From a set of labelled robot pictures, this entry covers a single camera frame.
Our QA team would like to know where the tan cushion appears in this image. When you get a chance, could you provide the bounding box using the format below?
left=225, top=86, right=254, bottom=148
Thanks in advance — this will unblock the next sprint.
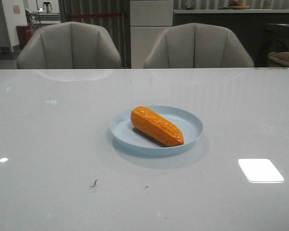
left=268, top=51, right=289, bottom=67

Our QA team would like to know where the right beige upholstered chair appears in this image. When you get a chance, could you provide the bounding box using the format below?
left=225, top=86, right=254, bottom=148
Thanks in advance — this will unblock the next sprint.
left=143, top=23, right=254, bottom=69

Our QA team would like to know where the fruit bowl on counter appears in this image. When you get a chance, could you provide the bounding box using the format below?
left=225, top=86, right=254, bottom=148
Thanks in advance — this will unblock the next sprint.
left=228, top=0, right=250, bottom=10

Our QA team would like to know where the dark counter with light top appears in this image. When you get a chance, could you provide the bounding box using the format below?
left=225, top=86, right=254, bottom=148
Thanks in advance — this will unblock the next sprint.
left=173, top=9, right=289, bottom=67

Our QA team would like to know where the red bin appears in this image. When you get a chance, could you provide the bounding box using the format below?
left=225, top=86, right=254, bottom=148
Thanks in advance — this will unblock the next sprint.
left=16, top=25, right=33, bottom=49

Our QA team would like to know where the light blue round plate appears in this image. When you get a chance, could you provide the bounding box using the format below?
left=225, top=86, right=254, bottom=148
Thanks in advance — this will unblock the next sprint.
left=110, top=105, right=203, bottom=156

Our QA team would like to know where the red barrier belt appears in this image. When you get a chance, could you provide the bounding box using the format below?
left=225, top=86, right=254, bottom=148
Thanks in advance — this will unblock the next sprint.
left=68, top=13, right=122, bottom=19

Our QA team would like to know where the white cabinet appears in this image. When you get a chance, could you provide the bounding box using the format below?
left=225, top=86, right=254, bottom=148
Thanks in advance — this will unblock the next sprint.
left=130, top=0, right=173, bottom=69

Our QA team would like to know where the beige upholstered chair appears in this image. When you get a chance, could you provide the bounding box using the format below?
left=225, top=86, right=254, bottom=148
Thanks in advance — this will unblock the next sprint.
left=143, top=23, right=254, bottom=69
left=16, top=22, right=122, bottom=69

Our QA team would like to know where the orange corn cob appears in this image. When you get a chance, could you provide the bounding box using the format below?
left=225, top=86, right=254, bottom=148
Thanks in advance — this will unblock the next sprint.
left=131, top=106, right=184, bottom=147

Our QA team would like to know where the left beige upholstered chair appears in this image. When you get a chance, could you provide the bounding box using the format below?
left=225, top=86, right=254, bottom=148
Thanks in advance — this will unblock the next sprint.
left=16, top=22, right=122, bottom=69

